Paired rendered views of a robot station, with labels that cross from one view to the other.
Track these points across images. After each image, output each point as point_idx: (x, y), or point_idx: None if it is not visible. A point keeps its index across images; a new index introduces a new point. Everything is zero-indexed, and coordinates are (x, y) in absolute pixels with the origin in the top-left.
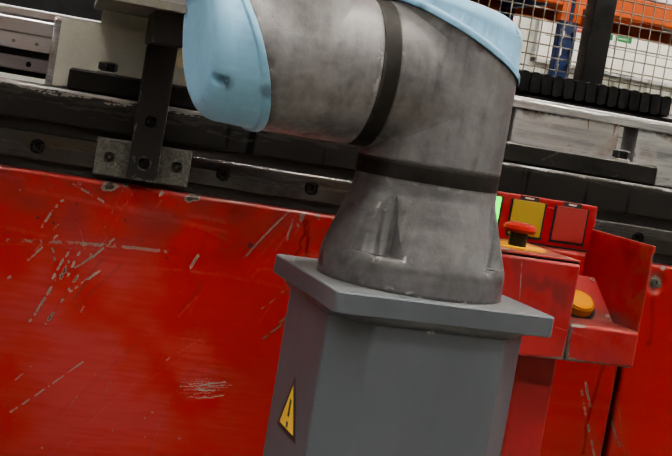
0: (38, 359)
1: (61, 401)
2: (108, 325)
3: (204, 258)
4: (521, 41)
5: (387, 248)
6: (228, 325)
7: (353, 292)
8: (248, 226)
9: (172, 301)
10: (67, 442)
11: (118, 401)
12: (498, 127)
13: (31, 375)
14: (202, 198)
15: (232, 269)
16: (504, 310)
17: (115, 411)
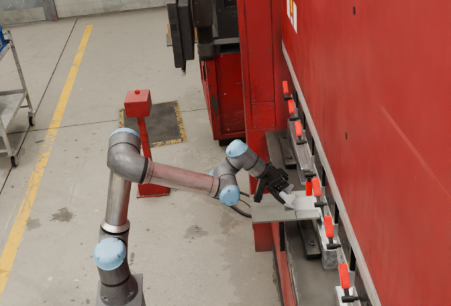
0: (283, 276)
1: (284, 290)
2: (285, 280)
3: (288, 280)
4: (99, 262)
5: None
6: (290, 304)
7: (99, 281)
8: (289, 280)
9: (287, 286)
10: (285, 300)
11: (286, 300)
12: (99, 274)
13: (283, 278)
14: (287, 264)
15: (289, 289)
16: (96, 304)
17: (286, 302)
